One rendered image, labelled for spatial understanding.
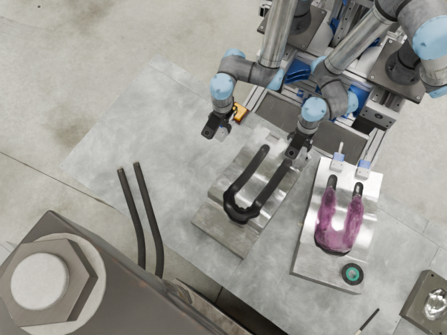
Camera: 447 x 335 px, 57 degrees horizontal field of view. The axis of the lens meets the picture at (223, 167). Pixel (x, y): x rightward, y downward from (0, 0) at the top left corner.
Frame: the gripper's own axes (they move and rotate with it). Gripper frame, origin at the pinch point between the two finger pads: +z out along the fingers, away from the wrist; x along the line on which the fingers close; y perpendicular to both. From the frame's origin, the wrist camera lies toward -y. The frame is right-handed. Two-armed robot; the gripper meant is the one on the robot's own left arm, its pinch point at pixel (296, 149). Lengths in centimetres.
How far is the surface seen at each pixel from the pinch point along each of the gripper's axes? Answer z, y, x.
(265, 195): 1.1, -23.1, -0.3
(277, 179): 3.0, -14.0, -0.3
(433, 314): 6, -25, -76
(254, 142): 1.9, -6.4, 16.1
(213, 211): 4.8, -39.7, 13.8
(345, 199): 3.2, -5.9, -27.2
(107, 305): -110, -73, -2
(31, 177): 90, -74, 136
